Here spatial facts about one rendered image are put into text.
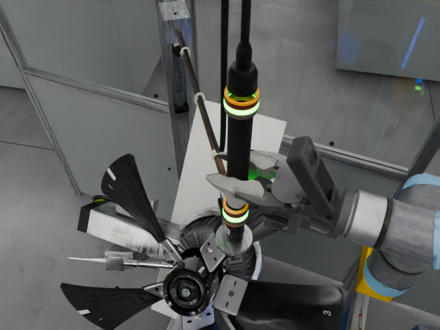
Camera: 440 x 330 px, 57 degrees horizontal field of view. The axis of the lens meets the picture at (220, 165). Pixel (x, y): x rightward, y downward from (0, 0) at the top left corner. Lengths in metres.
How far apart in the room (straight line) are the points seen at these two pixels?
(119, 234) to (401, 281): 0.79
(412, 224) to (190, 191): 0.75
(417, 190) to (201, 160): 0.63
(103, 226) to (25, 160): 1.91
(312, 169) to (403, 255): 0.18
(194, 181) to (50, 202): 1.70
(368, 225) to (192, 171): 0.71
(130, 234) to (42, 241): 1.49
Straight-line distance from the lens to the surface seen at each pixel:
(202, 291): 0.99
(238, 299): 1.03
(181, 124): 1.50
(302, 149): 0.53
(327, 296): 1.04
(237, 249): 0.77
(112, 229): 1.23
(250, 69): 0.47
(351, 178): 1.65
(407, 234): 0.60
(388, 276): 0.69
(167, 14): 1.13
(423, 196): 0.76
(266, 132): 1.13
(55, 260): 2.56
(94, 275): 2.45
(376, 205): 0.60
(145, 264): 1.17
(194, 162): 1.20
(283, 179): 0.60
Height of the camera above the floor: 2.14
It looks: 51 degrees down
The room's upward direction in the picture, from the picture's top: straight up
